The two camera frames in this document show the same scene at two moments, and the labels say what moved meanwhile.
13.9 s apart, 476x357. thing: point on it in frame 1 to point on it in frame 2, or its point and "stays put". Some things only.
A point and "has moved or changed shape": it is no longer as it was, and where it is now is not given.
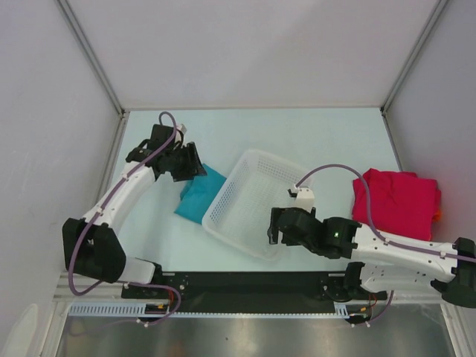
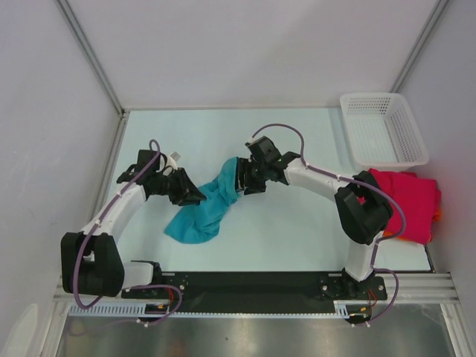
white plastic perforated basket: [241, 210] to [384, 133]
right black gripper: [272, 232] to [252, 187]
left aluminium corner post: [92, 53] stays put
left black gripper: [198, 168] to [191, 195]
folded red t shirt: [403, 205] stays put
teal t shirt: [198, 193] has moved or changed shape
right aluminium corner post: [384, 108] stays put
